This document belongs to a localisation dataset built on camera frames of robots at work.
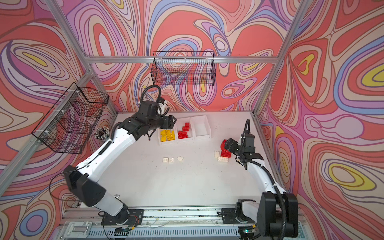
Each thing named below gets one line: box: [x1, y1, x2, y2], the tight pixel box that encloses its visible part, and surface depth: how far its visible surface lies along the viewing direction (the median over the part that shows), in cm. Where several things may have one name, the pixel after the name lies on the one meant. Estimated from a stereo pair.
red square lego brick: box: [178, 130, 187, 136], surface depth 106 cm
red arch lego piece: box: [220, 139, 229, 152], surface depth 101 cm
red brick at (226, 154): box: [220, 150, 232, 159], surface depth 96 cm
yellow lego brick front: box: [166, 129, 175, 136], surface depth 106 cm
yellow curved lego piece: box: [168, 133, 176, 141], surface depth 105 cm
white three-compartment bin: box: [157, 115, 212, 146], surface depth 106 cm
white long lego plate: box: [217, 156, 228, 163], surface depth 94 cm
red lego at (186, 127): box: [182, 122, 190, 132], surface depth 109 cm
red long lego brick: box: [178, 132, 189, 139], surface depth 105 cm
